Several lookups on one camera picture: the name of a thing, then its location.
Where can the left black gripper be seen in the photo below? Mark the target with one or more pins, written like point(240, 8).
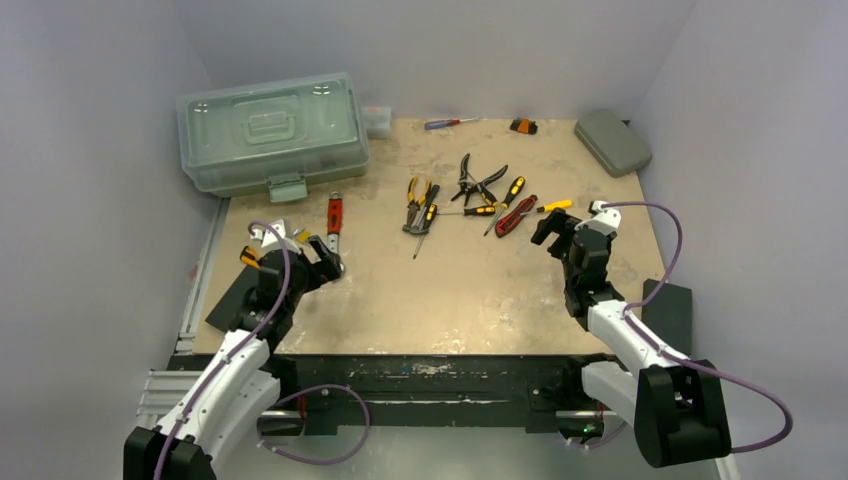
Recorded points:
point(320, 271)

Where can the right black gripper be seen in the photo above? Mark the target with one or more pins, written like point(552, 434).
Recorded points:
point(566, 230)

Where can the green plastic tool box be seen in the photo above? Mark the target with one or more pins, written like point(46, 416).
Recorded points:
point(277, 138)

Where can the black yellow phillips screwdriver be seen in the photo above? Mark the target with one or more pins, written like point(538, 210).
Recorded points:
point(424, 227)

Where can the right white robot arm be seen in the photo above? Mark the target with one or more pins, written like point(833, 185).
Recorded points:
point(676, 411)

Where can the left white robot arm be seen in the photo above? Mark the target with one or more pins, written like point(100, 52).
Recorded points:
point(193, 439)

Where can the red black utility knife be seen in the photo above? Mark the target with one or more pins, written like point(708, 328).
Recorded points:
point(506, 225)

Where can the red adjustable wrench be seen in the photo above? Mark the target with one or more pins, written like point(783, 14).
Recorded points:
point(334, 221)

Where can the black pliers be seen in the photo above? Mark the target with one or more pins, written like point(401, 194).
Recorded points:
point(468, 185)

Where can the grey green case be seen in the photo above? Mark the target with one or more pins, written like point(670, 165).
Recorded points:
point(616, 147)

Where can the orange black hex key set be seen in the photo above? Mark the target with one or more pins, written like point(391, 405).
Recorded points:
point(524, 126)

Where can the black block right edge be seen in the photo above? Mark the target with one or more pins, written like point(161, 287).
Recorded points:
point(670, 316)

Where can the clear small parts box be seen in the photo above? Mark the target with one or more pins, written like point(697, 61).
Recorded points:
point(377, 122)

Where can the blue red screwdriver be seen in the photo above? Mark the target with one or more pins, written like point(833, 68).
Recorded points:
point(446, 123)

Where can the yellow handle screwdriver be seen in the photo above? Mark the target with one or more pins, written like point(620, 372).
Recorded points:
point(563, 204)

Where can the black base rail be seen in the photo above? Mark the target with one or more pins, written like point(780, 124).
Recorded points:
point(532, 392)

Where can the aluminium frame rail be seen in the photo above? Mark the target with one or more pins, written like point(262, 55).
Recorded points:
point(192, 315)

